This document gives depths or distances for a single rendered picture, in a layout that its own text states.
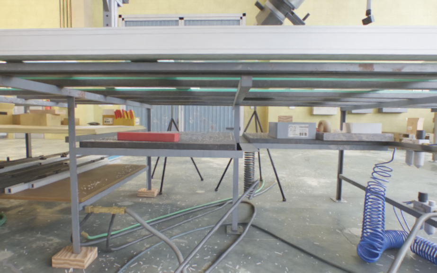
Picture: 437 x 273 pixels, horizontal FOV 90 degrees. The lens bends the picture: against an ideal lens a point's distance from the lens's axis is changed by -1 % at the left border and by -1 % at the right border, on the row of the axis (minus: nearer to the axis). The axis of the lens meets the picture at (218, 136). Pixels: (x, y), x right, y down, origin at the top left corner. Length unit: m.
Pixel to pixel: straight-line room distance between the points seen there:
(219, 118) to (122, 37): 6.52
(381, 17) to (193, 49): 8.66
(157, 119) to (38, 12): 5.31
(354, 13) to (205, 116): 5.58
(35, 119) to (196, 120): 5.58
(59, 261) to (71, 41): 1.00
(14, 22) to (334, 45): 10.35
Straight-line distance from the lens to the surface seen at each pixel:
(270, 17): 0.69
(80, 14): 8.78
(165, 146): 1.04
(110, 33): 0.70
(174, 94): 1.25
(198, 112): 7.15
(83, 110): 8.17
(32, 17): 10.23
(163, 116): 7.40
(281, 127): 1.38
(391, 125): 8.81
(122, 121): 2.03
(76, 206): 1.26
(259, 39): 0.62
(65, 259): 1.36
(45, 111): 2.08
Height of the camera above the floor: 0.69
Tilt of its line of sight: 4 degrees down
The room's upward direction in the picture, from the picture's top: 1 degrees clockwise
